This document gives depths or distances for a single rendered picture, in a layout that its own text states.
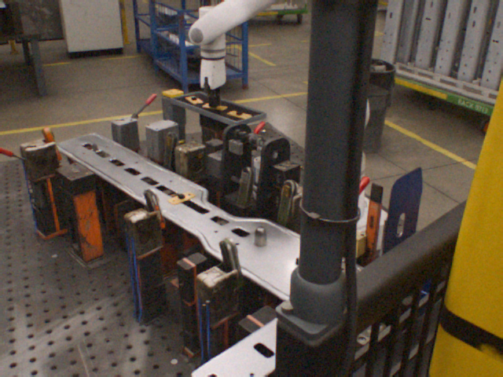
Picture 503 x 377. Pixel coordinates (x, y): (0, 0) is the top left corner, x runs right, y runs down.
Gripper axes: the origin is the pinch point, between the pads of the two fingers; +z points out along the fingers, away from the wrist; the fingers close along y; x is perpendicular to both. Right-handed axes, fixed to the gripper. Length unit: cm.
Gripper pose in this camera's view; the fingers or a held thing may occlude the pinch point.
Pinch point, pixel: (214, 100)
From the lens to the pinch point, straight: 188.5
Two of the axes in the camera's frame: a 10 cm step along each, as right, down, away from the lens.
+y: -4.7, 4.0, -7.9
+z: 0.1, 8.9, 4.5
